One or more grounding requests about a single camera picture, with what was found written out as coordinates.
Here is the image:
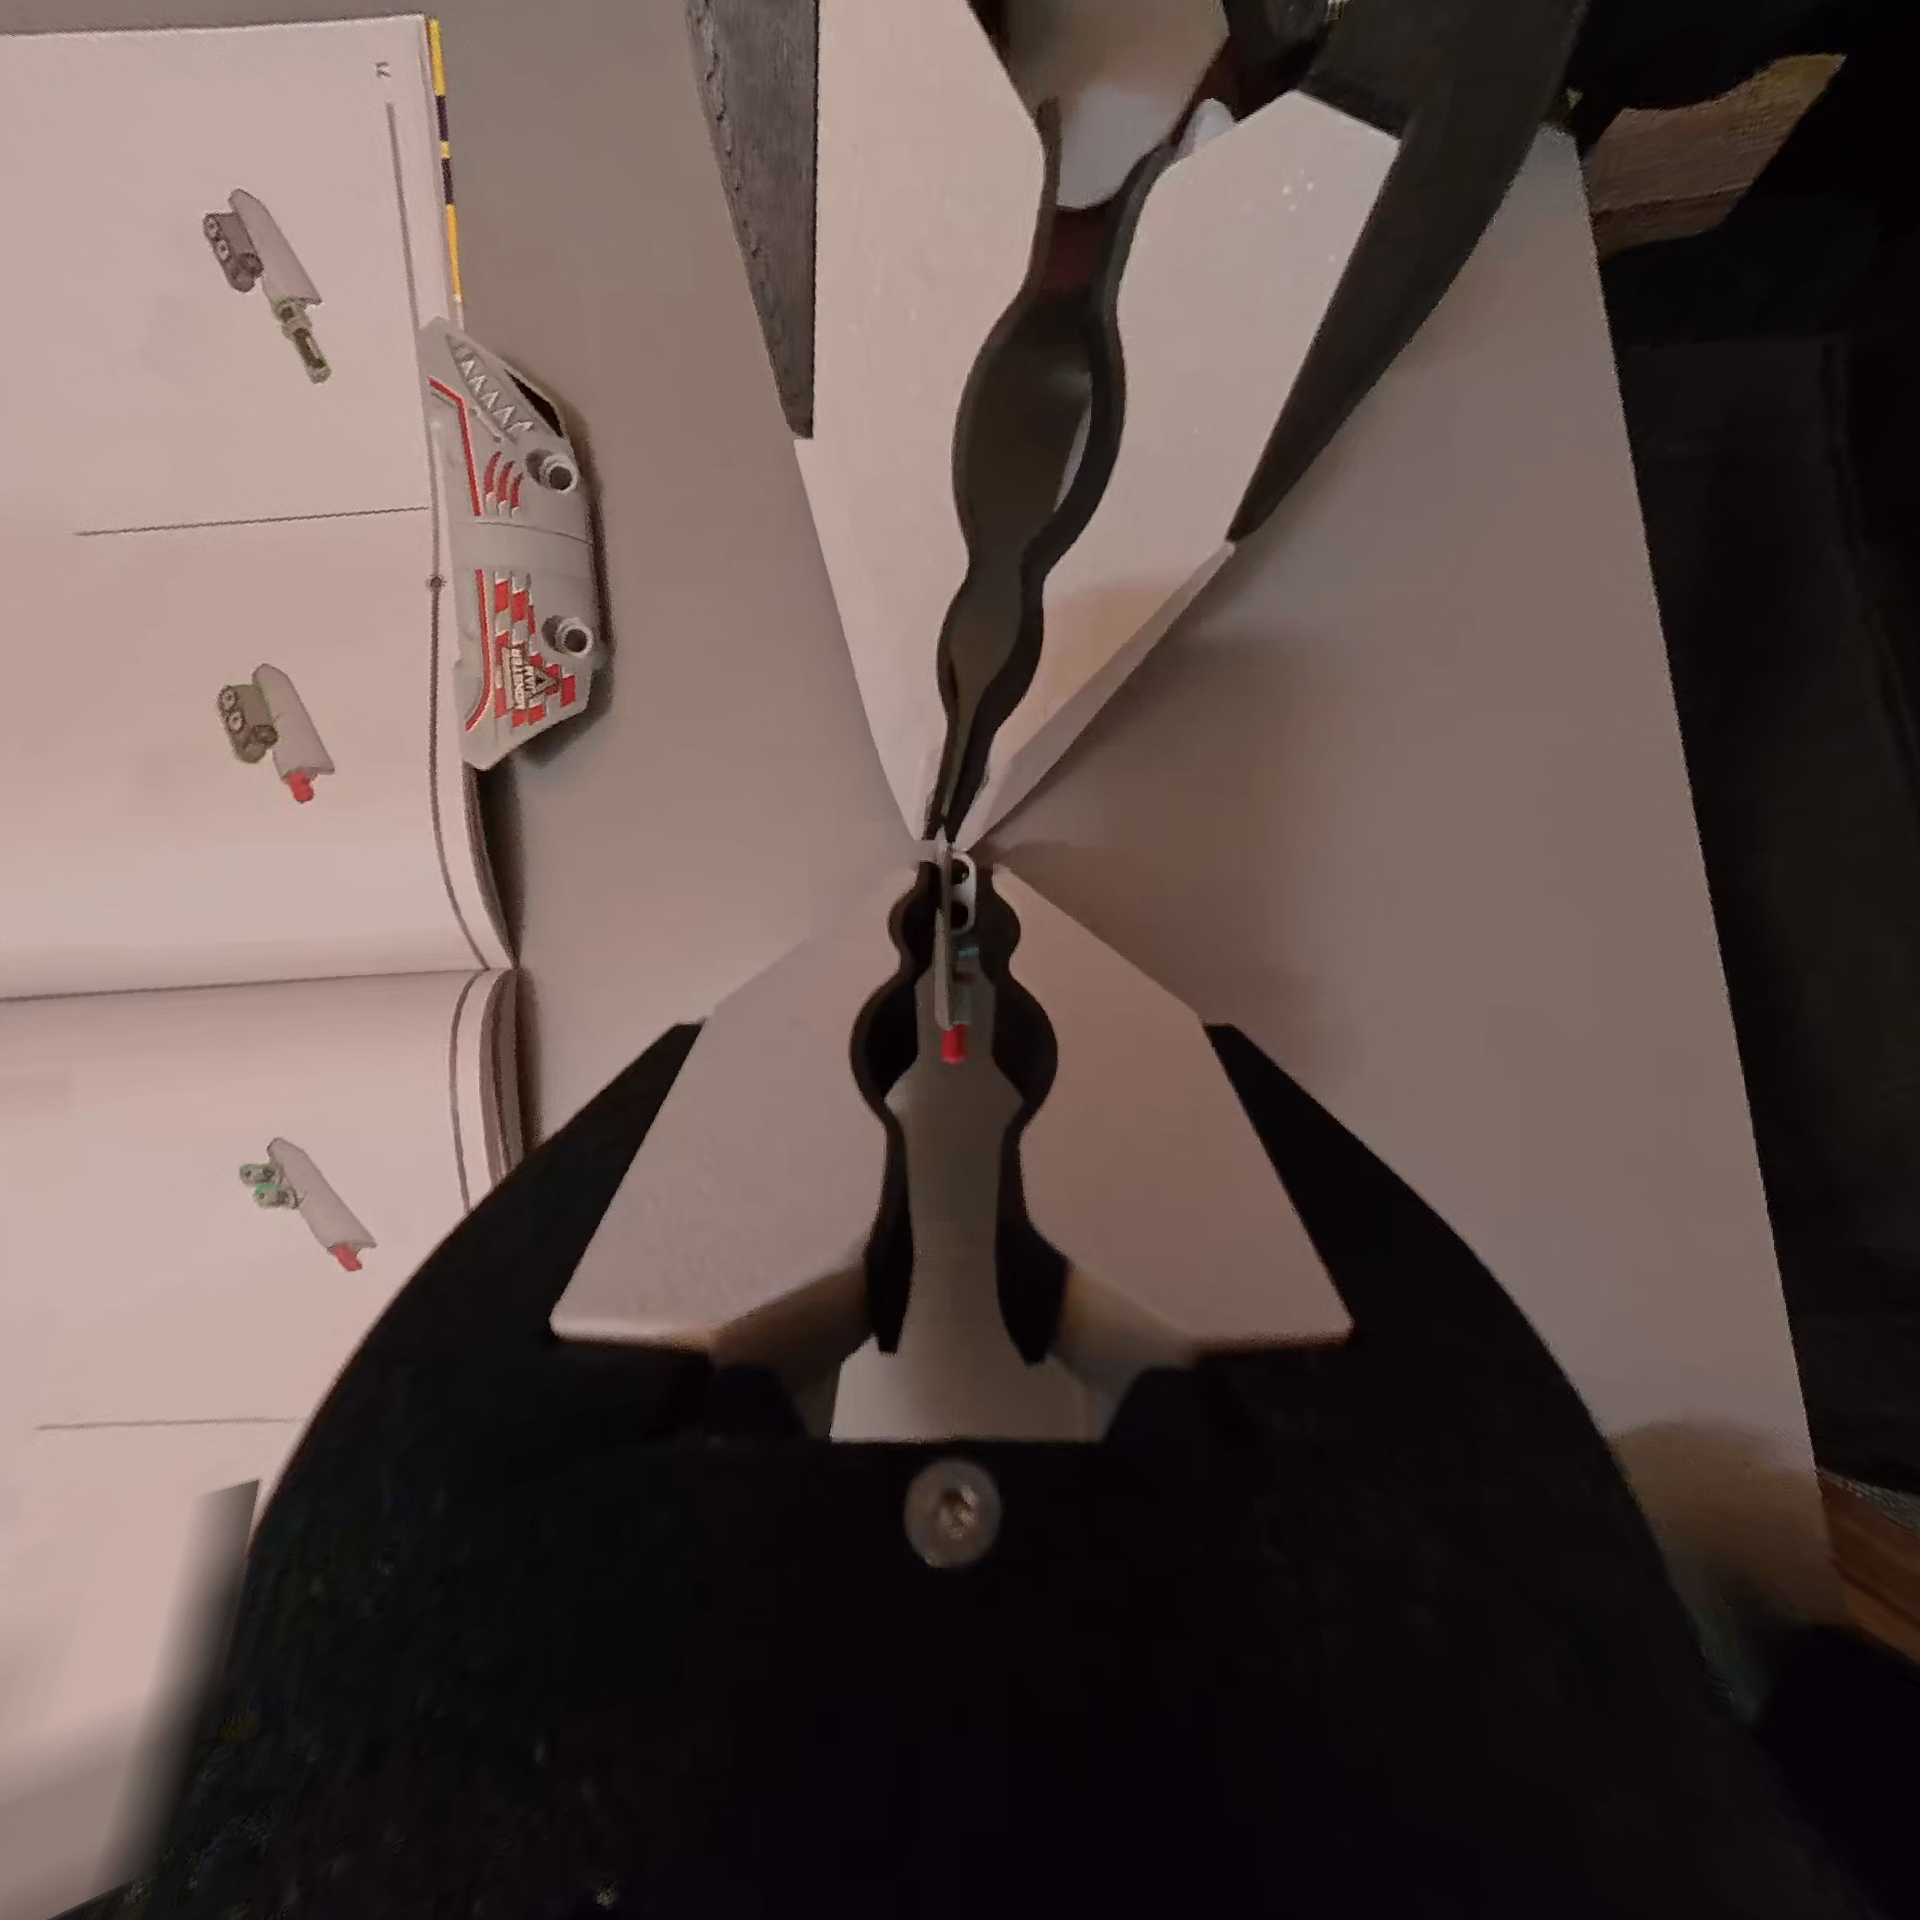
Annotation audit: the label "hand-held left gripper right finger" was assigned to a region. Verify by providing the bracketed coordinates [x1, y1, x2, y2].
[971, 865, 1358, 1395]

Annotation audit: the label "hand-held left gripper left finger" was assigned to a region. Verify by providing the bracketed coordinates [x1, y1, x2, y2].
[548, 865, 950, 1379]

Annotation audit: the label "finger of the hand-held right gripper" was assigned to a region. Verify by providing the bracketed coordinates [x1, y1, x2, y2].
[790, 0, 1070, 841]
[950, 0, 1407, 845]

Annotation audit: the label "small grey brick red pin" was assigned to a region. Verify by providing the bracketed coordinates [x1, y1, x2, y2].
[928, 843, 995, 1071]

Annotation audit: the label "grey toy panel red stickers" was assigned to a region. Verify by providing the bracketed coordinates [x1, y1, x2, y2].
[416, 315, 613, 775]

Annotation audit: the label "open instruction booklet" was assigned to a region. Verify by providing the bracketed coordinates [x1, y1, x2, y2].
[0, 12, 531, 1920]

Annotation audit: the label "dark cloth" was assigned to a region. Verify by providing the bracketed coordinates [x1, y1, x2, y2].
[1605, 256, 1920, 1488]

